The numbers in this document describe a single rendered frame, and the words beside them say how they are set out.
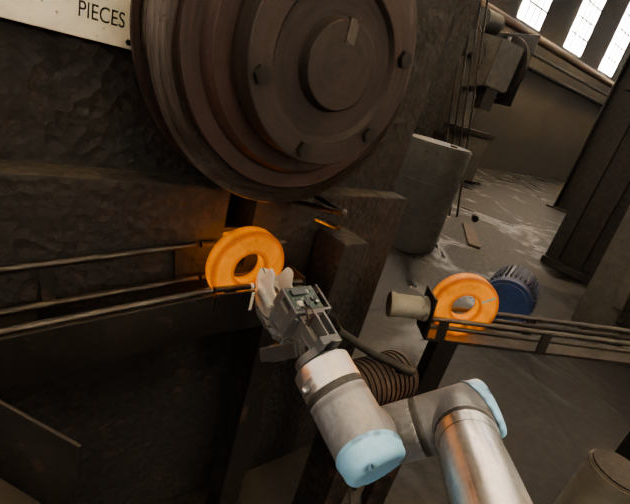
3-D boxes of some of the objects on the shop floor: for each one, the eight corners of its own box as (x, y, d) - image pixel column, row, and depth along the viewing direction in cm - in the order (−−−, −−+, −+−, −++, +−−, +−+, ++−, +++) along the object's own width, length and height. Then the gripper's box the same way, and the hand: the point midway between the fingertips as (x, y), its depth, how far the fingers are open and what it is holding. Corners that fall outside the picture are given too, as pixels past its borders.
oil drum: (355, 226, 373) (387, 125, 340) (399, 226, 410) (432, 135, 376) (402, 257, 332) (444, 145, 298) (447, 254, 368) (488, 154, 335)
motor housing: (277, 507, 116) (329, 353, 96) (337, 478, 130) (393, 337, 110) (303, 552, 107) (365, 391, 87) (364, 515, 121) (430, 369, 101)
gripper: (356, 339, 64) (295, 242, 75) (309, 349, 58) (251, 243, 70) (331, 370, 69) (278, 275, 80) (286, 382, 63) (235, 278, 75)
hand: (263, 276), depth 76 cm, fingers closed
